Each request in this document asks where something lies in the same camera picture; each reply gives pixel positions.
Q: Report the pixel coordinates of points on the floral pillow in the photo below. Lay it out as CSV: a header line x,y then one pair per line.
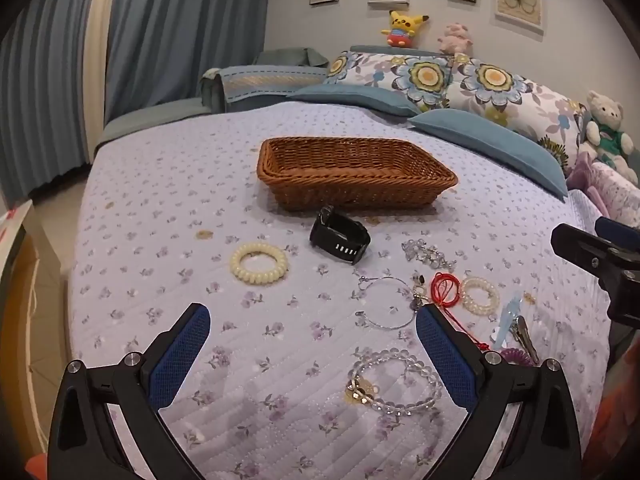
x,y
390,75
515,100

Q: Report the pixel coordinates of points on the blue pillow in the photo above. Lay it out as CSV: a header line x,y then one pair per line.
x,y
350,96
490,145

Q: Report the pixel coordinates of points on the purple cloth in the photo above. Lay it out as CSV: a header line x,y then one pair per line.
x,y
582,177

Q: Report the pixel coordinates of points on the brown wicker basket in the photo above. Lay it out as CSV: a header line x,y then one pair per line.
x,y
350,180

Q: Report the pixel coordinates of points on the lavender floral bedspread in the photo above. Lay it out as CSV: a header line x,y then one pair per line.
x,y
200,185

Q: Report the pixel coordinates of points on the butterfly picture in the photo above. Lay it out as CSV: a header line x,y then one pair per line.
x,y
519,6

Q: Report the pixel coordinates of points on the cream curtain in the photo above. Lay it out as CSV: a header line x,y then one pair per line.
x,y
95,50

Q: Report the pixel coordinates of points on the pink floral blanket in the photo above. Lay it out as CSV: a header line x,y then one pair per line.
x,y
620,195

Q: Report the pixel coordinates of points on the teal embroidered folded blanket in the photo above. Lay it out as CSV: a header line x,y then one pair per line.
x,y
265,82

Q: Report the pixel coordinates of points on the green folded cloth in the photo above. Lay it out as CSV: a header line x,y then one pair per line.
x,y
287,56

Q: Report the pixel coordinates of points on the green bed sheet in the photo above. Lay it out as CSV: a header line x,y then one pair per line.
x,y
150,117

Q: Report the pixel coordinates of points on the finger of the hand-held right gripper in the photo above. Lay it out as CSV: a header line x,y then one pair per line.
x,y
617,232
575,245

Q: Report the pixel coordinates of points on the light blue hair clip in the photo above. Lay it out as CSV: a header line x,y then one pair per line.
x,y
506,322

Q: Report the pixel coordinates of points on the silver hair clip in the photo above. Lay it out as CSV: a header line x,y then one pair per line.
x,y
526,341

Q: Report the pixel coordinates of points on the yellow plush toy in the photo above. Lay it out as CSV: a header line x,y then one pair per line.
x,y
402,27

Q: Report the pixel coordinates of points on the pink plush toy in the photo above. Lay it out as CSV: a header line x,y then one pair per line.
x,y
455,37

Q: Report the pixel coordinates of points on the black wrist watch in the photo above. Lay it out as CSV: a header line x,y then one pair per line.
x,y
340,240

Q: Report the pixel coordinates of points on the blue curtain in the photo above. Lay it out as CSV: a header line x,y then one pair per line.
x,y
40,100
185,30

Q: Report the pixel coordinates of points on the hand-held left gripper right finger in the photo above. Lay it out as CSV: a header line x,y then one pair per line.
x,y
445,360

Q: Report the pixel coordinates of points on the white teddy bear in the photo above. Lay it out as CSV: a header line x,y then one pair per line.
x,y
607,130

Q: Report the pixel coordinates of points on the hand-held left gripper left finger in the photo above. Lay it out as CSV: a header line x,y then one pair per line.
x,y
180,355

